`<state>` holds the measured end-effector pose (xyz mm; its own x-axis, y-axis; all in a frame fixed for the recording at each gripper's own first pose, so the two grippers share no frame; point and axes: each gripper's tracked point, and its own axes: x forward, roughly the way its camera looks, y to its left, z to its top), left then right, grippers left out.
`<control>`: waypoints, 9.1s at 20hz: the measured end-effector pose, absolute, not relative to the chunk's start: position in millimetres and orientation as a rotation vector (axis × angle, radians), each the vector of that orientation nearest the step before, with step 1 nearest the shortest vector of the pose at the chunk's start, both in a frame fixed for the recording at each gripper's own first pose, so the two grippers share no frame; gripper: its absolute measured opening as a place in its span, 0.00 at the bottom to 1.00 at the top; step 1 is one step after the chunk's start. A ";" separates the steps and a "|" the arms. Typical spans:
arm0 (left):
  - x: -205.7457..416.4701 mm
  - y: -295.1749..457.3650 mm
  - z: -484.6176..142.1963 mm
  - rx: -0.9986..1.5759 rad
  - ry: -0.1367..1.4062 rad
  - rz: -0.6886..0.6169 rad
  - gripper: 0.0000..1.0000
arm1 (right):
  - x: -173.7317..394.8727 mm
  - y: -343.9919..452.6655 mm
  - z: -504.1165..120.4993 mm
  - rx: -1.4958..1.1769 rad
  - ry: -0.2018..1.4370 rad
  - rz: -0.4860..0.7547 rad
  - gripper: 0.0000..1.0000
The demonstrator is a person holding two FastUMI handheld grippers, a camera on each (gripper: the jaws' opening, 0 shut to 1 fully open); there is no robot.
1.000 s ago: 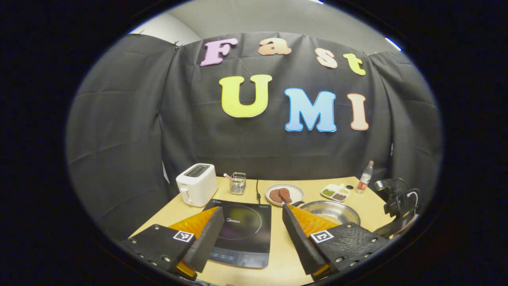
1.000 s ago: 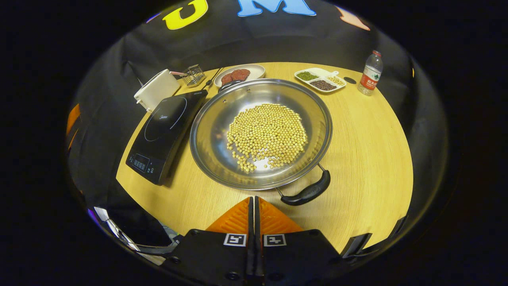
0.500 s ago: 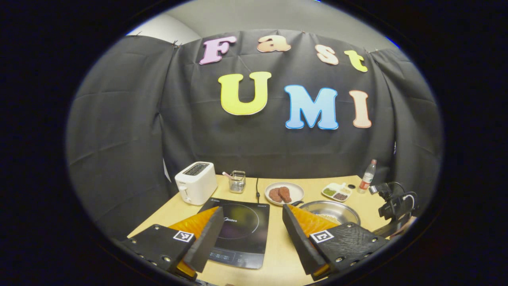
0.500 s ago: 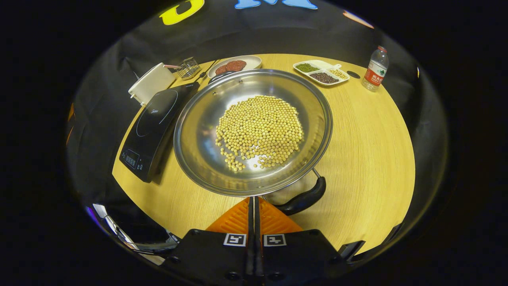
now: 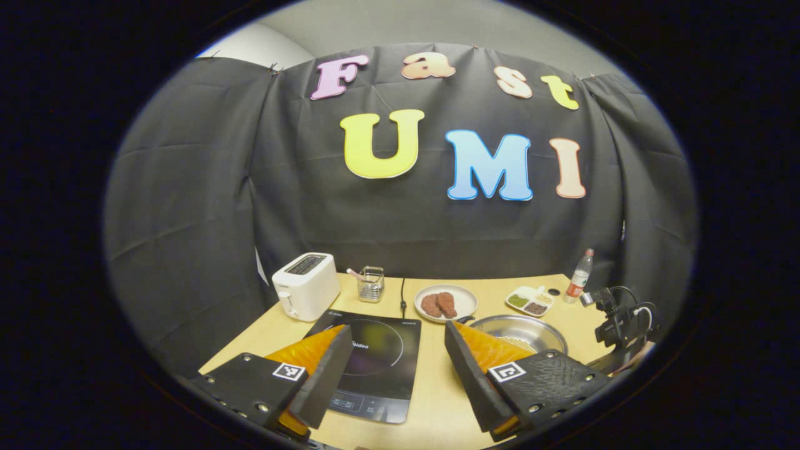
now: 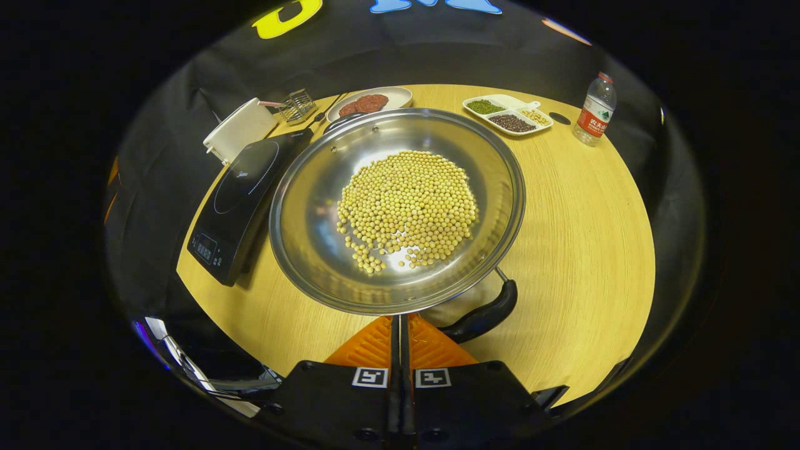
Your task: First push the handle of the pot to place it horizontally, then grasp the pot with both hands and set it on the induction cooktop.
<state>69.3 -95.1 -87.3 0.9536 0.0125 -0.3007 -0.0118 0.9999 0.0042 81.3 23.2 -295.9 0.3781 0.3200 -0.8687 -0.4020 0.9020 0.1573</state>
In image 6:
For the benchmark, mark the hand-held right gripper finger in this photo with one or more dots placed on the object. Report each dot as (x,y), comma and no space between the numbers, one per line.
(405,350)
(395,350)

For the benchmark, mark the black induction cooktop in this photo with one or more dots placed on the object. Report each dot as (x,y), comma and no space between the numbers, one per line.
(237,194)

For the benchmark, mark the pile of yellow soybeans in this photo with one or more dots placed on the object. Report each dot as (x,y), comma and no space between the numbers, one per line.
(406,200)

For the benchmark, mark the raw red meat steak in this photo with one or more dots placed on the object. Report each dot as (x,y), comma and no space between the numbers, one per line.
(372,103)
(348,109)

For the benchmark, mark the heap of dark red beans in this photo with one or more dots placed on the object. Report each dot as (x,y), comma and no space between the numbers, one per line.
(512,123)

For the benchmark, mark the white round plate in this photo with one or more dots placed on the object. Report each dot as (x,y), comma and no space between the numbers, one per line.
(397,97)

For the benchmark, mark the heap of green beans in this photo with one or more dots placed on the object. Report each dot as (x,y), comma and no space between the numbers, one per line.
(485,107)

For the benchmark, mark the small heap of yellow beans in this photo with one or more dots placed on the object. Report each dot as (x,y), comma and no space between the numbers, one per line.
(535,117)

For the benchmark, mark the white divided dish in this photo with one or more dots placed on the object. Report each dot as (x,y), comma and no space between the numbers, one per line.
(507,100)

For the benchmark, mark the white toaster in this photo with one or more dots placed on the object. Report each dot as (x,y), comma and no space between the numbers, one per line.
(240,128)

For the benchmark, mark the red white striped straw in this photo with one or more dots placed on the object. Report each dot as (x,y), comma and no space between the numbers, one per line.
(272,104)

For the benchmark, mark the plastic bottle with red label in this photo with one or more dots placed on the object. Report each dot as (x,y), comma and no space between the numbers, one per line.
(594,119)

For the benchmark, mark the shiny metal frame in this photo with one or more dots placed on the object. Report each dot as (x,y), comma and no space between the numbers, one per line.
(181,362)

